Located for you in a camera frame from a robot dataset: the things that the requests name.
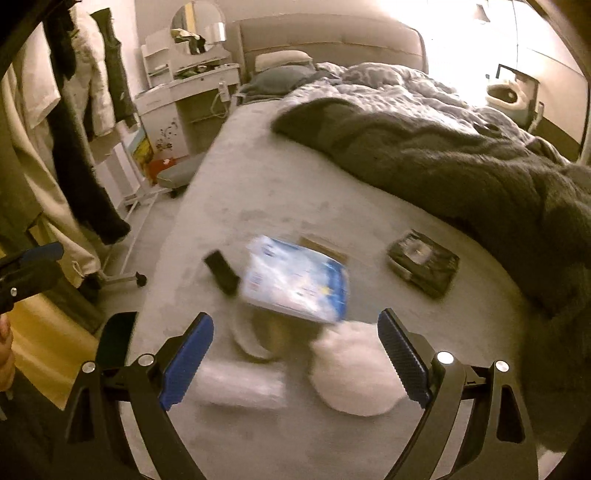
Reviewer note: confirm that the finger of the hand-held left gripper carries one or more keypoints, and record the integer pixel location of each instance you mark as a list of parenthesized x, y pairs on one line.
[(117, 339), (44, 251)]

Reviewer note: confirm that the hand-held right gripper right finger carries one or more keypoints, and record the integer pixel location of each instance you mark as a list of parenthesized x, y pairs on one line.
[(402, 364)]

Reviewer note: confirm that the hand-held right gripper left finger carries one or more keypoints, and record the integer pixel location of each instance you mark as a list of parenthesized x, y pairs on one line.
[(187, 364)]

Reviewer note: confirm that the white tissue ball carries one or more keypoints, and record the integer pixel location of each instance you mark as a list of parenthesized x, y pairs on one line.
[(355, 374)]

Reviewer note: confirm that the white cylinder roll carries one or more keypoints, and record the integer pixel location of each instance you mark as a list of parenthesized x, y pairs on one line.
[(240, 383)]

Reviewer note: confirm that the round bowl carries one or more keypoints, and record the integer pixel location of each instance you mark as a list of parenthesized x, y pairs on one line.
[(251, 339)]

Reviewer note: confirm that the small black box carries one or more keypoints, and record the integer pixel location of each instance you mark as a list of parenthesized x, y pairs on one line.
[(221, 272)]

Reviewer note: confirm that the black plastic packet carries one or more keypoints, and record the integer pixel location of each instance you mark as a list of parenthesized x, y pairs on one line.
[(422, 267)]

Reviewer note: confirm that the blue and white packet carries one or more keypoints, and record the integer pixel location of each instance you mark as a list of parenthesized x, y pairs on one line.
[(295, 281)]

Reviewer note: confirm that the person's left hand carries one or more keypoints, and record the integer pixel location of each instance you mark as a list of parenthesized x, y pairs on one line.
[(4, 355)]

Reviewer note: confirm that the beige hanging garment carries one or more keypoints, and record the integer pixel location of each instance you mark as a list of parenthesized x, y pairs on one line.
[(37, 161)]

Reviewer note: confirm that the white rolling clothes rack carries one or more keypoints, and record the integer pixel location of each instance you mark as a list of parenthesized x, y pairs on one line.
[(129, 221)]

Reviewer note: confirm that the black hanging garment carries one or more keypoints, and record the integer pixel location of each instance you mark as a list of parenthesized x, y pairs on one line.
[(78, 152)]

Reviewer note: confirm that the brown cardboard piece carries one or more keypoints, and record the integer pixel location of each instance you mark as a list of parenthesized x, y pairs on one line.
[(330, 247)]

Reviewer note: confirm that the yellow landscape painting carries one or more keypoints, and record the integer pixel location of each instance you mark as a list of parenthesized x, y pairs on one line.
[(141, 152)]

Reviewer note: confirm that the red bag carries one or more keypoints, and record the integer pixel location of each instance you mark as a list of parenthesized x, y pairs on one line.
[(162, 165)]

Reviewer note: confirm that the grey cushioned stool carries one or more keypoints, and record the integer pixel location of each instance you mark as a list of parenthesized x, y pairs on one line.
[(178, 173)]

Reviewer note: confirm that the white fluffy hanging jacket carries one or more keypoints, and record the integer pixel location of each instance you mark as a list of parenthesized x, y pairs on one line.
[(94, 69)]

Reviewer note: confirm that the dark green hanging garment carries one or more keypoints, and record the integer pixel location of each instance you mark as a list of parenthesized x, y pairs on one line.
[(115, 69)]

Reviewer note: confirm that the grey bed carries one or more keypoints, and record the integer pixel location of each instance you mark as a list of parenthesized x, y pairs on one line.
[(277, 184)]

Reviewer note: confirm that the dark grey fluffy blanket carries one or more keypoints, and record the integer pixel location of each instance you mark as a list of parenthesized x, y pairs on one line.
[(438, 161)]

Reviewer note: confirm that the white vanity table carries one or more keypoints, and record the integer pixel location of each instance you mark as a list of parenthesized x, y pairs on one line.
[(194, 87)]

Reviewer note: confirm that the white power strip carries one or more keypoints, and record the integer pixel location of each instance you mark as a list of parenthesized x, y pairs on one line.
[(223, 92)]

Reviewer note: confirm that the round vanity mirror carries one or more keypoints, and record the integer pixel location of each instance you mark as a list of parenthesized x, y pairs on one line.
[(198, 25)]

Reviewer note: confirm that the light grey duvet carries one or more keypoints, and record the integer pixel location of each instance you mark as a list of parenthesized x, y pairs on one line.
[(392, 87)]

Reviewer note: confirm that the white pet bed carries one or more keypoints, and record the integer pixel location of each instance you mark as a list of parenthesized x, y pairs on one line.
[(505, 94)]

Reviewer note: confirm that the grey pillow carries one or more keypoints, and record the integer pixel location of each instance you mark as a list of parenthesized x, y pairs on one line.
[(277, 78)]

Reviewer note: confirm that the white pillow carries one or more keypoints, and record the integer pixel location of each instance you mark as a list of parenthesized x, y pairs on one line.
[(281, 59)]

